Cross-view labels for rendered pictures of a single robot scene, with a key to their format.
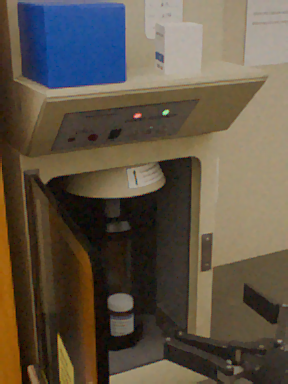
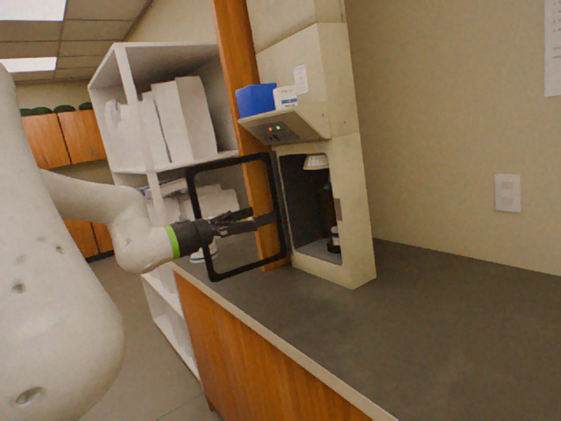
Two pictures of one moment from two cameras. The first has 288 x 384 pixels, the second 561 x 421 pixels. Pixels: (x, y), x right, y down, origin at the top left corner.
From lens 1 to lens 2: 134 cm
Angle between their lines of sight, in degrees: 81
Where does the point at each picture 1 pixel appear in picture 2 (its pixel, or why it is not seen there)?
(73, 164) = (284, 150)
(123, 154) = (297, 148)
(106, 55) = (248, 105)
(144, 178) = (315, 161)
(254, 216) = not seen: outside the picture
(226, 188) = (533, 203)
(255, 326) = (429, 294)
